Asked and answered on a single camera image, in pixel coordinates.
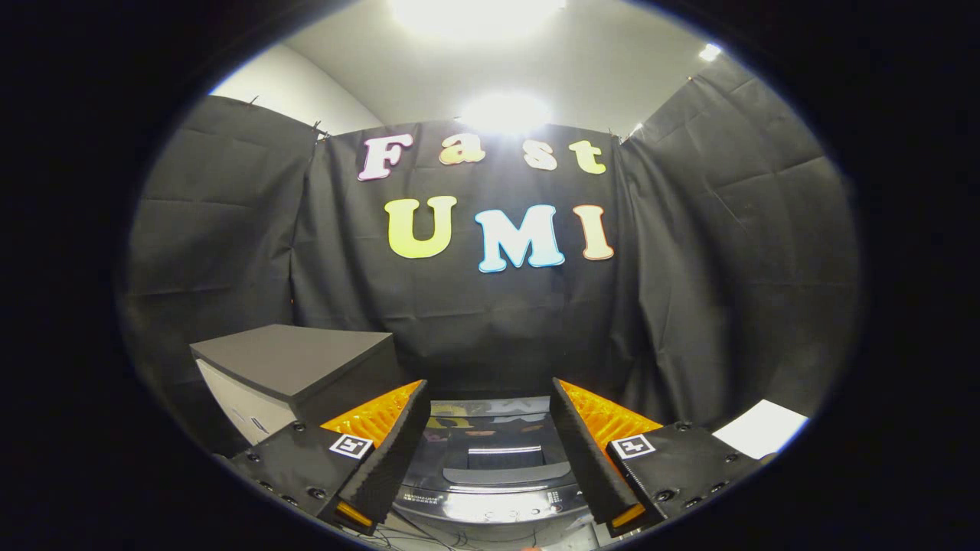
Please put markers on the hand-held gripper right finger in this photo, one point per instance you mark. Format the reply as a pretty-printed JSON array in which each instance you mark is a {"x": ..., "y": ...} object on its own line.
[{"x": 586, "y": 459}]

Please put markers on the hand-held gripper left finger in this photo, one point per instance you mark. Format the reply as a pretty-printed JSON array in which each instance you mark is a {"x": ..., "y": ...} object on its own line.
[{"x": 387, "y": 459}]

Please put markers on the dark grey washing machine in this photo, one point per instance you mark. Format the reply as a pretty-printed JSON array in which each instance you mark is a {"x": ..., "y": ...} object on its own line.
[{"x": 490, "y": 509}]

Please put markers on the grey cabinet with black top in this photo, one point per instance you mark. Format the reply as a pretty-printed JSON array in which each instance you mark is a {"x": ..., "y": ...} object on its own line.
[{"x": 291, "y": 356}]

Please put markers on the white paper sheet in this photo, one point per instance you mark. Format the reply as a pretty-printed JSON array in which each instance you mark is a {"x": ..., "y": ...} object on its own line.
[{"x": 762, "y": 428}]

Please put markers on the black backdrop cloth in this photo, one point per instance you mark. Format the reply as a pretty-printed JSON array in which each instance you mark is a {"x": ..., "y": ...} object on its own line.
[{"x": 712, "y": 268}]

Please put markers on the round ceiling light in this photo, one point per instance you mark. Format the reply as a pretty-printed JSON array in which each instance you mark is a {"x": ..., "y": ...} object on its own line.
[{"x": 505, "y": 113}]

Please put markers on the small ceiling light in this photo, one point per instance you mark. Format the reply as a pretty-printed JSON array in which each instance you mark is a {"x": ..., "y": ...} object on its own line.
[{"x": 710, "y": 52}]

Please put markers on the large ceiling light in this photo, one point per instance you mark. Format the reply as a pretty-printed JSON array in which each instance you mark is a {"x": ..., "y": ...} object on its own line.
[{"x": 478, "y": 11}]

